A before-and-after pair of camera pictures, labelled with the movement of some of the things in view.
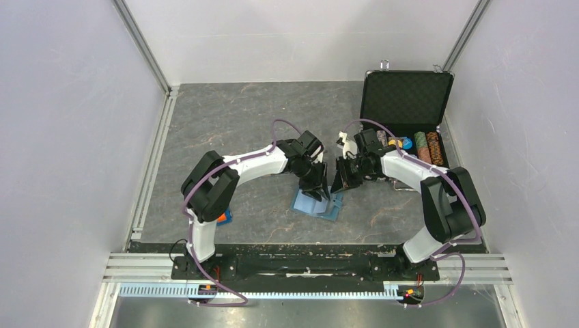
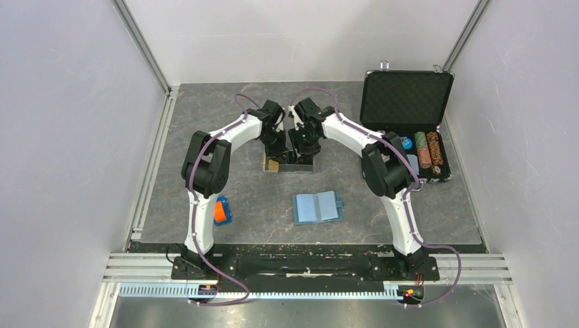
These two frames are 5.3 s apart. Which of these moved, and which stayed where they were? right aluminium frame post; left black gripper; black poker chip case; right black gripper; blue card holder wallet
Moved: left black gripper; right black gripper; blue card holder wallet
Stayed: right aluminium frame post; black poker chip case
